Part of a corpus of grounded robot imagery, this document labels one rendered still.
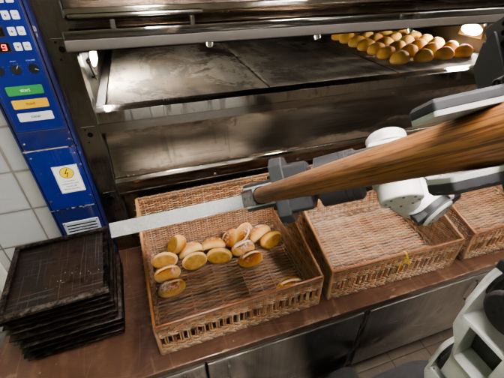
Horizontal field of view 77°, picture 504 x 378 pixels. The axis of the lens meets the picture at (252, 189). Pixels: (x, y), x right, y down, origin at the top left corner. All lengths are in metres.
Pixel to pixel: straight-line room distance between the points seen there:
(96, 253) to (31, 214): 0.32
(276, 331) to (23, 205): 0.96
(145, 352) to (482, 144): 1.09
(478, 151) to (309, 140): 1.17
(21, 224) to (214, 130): 0.77
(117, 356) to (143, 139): 0.70
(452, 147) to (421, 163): 0.03
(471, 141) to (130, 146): 1.10
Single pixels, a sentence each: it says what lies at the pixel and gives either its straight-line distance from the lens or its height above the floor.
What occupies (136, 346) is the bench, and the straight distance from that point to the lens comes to 1.18.
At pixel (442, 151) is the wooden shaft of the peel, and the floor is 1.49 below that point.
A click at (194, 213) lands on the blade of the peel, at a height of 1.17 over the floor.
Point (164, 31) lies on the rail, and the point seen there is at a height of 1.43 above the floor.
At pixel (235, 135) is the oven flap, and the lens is 1.23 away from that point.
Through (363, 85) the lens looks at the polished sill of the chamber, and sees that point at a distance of 1.39.
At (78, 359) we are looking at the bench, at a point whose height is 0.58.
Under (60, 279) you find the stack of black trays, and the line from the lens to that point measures 1.14.
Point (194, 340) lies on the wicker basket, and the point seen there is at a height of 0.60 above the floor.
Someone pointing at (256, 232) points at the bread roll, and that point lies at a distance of 1.34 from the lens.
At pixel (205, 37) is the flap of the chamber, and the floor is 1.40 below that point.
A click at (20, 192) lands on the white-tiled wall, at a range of 1.32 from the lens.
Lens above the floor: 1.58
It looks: 36 degrees down
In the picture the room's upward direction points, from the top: straight up
